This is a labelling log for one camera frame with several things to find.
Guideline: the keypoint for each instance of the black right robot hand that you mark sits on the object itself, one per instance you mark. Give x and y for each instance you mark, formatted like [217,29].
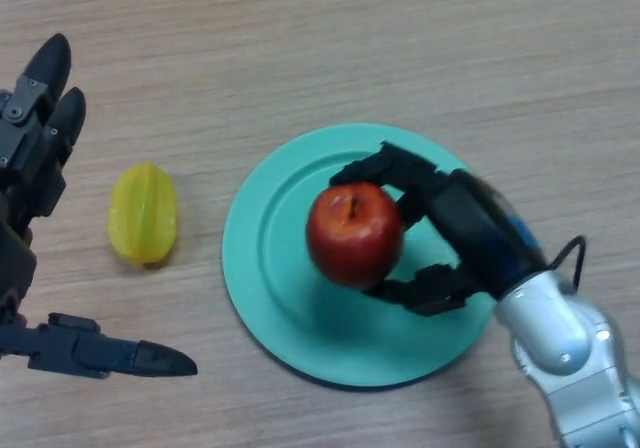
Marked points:
[465,218]

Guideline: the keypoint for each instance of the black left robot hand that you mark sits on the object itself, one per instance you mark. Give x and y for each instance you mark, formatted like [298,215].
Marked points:
[20,158]

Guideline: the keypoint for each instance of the red apple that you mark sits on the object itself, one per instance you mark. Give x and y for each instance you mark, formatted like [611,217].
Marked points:
[350,238]

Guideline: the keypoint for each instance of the green round plate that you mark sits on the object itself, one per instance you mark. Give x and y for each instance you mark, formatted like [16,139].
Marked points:
[280,288]

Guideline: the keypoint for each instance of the yellow starfruit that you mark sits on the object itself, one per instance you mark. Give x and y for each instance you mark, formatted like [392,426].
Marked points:
[142,215]

